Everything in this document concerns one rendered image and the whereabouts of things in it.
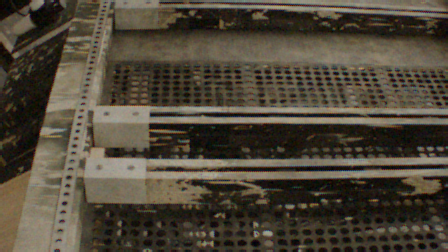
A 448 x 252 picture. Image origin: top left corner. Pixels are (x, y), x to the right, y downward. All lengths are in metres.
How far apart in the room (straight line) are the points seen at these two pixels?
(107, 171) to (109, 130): 0.16
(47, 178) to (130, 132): 0.23
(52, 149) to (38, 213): 0.20
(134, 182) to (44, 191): 0.19
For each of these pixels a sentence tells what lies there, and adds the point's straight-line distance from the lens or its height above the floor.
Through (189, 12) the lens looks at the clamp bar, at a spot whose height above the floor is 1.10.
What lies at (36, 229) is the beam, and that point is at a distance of 1.33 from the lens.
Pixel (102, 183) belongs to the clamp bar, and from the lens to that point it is 1.39.
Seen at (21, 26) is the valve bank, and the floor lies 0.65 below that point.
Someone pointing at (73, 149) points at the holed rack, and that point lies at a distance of 1.48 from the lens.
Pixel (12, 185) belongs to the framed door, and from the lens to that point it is 2.01.
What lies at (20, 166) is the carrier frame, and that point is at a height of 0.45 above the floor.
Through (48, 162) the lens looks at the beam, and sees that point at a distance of 1.47.
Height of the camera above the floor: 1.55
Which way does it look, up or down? 15 degrees down
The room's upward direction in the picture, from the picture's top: 66 degrees clockwise
